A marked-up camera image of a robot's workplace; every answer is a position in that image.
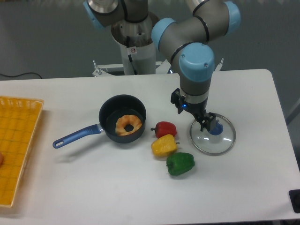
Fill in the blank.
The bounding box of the green bell pepper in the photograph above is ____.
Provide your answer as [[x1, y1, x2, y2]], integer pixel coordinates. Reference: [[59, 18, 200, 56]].
[[166, 152, 195, 176]]

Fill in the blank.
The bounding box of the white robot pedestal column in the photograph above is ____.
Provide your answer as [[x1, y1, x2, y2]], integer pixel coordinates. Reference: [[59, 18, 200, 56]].
[[110, 11, 160, 75]]

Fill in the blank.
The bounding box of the white pedestal base frame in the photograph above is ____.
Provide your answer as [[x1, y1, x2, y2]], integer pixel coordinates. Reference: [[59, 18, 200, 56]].
[[93, 55, 214, 82]]

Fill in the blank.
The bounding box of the dark saucepan blue handle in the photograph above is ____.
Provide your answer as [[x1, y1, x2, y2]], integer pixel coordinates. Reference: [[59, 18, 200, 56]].
[[52, 94, 146, 149]]

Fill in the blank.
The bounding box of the black device at table corner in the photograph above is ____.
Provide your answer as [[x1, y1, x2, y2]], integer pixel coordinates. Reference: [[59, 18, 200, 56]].
[[289, 189, 300, 213]]

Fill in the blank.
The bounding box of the glass pot lid blue knob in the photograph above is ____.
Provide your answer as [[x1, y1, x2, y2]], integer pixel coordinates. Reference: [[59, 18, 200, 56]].
[[189, 113, 237, 156]]

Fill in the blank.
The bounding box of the black floor cable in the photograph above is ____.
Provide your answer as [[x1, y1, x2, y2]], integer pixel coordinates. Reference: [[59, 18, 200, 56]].
[[0, 72, 43, 79]]

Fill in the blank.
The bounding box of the black cable on pedestal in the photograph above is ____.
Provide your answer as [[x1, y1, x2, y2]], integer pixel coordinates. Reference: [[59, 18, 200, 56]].
[[126, 35, 138, 75]]

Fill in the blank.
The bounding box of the yellow plastic basket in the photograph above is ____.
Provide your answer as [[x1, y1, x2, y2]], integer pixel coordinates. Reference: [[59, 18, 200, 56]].
[[0, 96, 44, 208]]

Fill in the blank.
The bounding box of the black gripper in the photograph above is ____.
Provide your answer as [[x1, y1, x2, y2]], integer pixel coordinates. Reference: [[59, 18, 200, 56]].
[[171, 88, 216, 131]]

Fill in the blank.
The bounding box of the red bell pepper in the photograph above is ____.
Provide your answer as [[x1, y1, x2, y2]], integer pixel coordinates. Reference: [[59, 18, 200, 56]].
[[151, 121, 177, 138]]

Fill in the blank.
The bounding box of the yellow bell pepper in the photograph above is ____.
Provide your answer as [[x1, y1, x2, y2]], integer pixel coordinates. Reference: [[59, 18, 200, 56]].
[[151, 134, 179, 158]]

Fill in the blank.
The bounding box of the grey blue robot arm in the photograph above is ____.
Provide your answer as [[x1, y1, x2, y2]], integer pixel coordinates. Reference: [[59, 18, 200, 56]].
[[83, 0, 240, 132]]

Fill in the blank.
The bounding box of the golden croissant ring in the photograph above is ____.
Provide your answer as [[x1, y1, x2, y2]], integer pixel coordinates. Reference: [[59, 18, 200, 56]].
[[115, 114, 143, 136]]

